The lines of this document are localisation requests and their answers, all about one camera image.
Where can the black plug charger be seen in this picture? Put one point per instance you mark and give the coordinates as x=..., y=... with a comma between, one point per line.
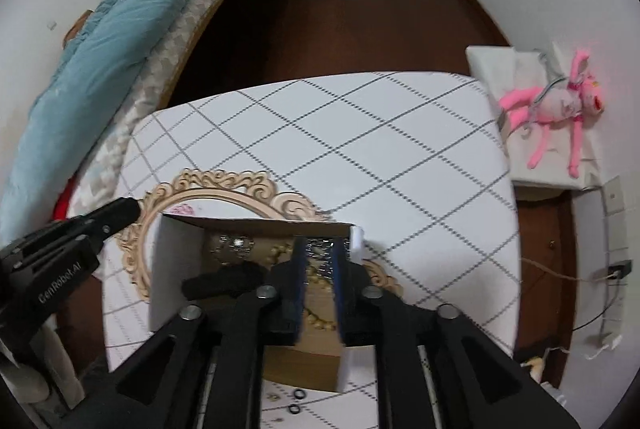
x=617, y=270

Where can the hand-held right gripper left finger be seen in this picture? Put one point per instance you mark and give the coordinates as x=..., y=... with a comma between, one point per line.
x=300, y=294

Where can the red cloth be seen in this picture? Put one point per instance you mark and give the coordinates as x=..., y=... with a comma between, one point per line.
x=62, y=205

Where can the wall socket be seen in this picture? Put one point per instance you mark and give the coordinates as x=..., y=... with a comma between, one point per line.
x=612, y=195

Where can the white cardboard box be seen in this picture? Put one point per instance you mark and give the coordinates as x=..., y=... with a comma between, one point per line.
x=175, y=269

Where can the white checked tablecloth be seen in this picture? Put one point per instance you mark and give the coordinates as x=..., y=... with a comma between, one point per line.
x=350, y=134

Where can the teal comforter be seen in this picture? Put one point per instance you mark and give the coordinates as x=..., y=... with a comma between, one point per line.
x=125, y=24

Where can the pink plush toy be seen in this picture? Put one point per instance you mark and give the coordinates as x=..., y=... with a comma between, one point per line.
x=560, y=101

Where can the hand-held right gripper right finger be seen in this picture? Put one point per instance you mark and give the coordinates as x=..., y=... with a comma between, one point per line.
x=340, y=284

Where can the ornate wooden oval tray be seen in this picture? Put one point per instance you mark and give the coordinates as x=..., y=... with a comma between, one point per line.
x=225, y=181

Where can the grey patterned mattress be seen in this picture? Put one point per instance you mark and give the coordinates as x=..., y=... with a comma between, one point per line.
x=170, y=54

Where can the white power adapter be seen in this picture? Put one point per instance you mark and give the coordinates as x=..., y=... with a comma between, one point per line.
x=607, y=341

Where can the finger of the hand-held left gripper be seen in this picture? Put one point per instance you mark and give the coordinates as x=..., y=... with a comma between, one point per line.
x=117, y=214

